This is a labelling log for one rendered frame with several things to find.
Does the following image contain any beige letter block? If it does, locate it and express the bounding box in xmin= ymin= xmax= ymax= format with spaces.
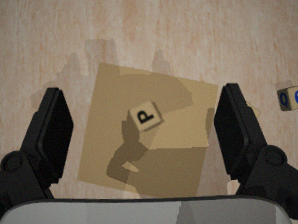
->
xmin=245 ymin=100 xmax=261 ymax=119
xmin=277 ymin=86 xmax=298 ymax=111
xmin=129 ymin=100 xmax=161 ymax=132

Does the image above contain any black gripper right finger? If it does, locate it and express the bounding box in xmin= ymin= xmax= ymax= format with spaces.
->
xmin=214 ymin=83 xmax=298 ymax=220

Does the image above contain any tan flat mat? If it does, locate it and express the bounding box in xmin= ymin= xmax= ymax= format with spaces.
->
xmin=77 ymin=62 xmax=218 ymax=198

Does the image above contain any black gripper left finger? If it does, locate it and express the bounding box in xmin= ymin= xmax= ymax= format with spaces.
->
xmin=0 ymin=87 xmax=74 ymax=220

